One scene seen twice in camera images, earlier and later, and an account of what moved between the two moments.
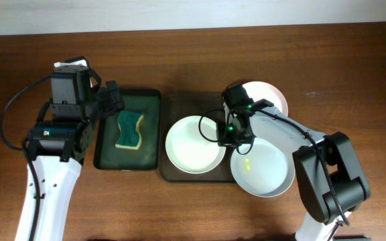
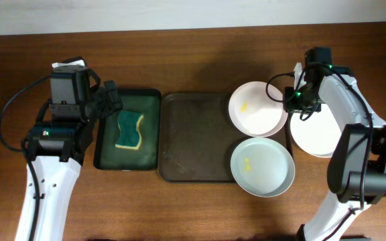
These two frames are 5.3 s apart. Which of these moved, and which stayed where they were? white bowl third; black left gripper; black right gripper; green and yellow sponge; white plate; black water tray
Moved: black right gripper; white plate
Stayed: white bowl third; black left gripper; black water tray; green and yellow sponge
